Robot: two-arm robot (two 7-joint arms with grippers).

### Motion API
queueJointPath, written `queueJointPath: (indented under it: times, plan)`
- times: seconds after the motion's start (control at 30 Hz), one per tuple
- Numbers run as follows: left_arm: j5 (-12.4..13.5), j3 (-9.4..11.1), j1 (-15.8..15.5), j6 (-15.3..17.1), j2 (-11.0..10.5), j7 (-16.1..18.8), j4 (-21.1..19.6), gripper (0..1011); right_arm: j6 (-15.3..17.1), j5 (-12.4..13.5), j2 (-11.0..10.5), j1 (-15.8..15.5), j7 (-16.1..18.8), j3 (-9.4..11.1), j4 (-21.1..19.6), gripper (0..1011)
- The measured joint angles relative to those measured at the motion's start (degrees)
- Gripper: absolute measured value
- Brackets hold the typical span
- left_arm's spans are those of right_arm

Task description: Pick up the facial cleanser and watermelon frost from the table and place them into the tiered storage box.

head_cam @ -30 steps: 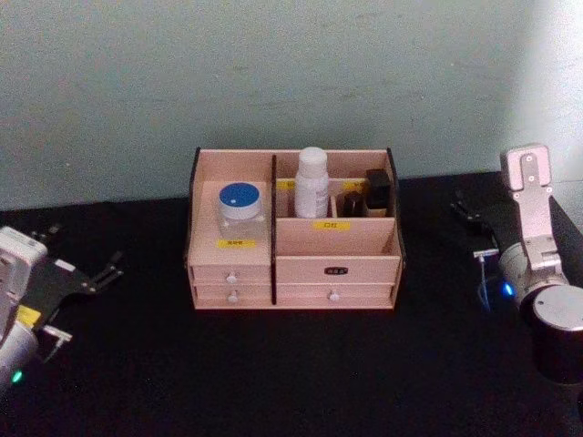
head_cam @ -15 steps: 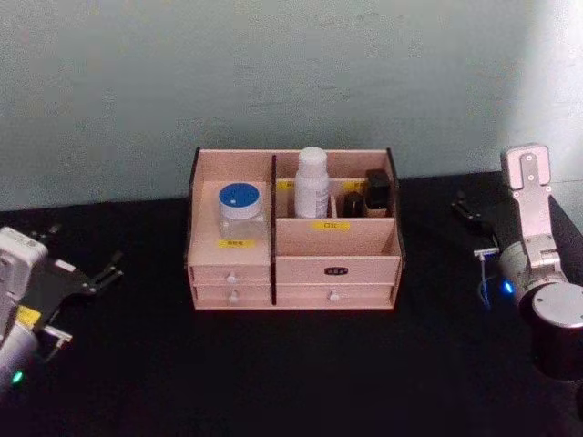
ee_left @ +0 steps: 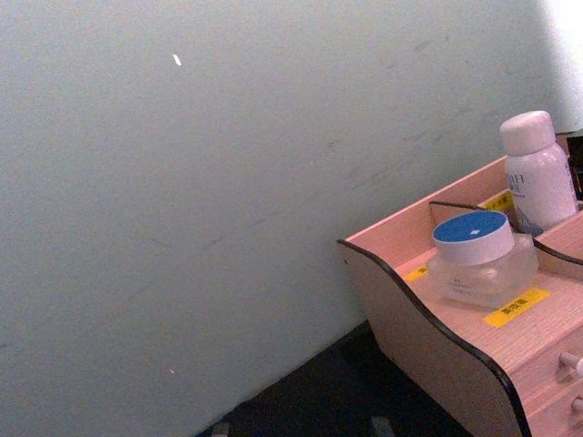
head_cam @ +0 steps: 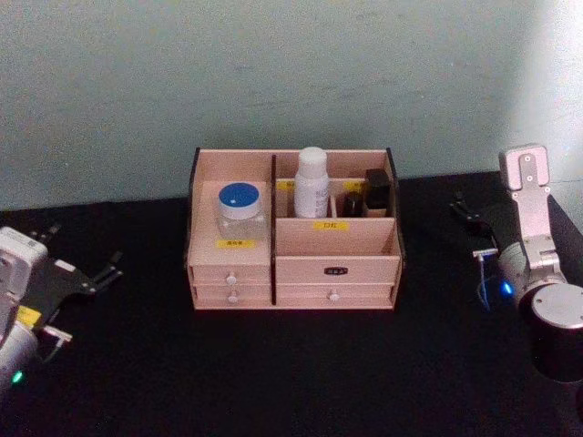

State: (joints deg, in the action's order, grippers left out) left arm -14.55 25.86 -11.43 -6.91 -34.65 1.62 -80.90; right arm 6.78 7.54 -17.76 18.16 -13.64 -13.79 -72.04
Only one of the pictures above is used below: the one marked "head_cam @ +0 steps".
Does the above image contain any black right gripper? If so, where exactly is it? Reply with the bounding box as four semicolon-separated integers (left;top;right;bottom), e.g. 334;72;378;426
449;189;583;289

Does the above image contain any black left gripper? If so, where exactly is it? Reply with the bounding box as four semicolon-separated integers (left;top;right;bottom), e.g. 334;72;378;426
17;223;125;329

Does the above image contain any black square capped bottle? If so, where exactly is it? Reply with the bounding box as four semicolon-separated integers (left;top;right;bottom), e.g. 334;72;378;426
363;168;394;210

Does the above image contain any wide wooden drawer white knob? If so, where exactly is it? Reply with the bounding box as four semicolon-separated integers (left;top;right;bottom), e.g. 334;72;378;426
275;282;395;306

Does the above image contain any small wooden drawer white knob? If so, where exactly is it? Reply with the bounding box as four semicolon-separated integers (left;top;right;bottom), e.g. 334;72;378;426
192;284;273;308
189;264;273;287

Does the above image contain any pale wooden desk organizer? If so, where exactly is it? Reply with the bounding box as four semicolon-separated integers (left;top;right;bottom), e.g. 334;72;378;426
184;146;407;312

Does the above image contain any white plastic bottle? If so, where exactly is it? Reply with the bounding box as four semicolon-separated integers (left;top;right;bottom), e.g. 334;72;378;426
293;147;331;220

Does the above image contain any clear jar blue lid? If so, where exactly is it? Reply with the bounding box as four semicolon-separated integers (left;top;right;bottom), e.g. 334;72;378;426
214;180;268;241

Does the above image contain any black table cloth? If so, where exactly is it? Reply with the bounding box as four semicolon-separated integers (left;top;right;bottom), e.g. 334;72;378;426
0;170;583;437

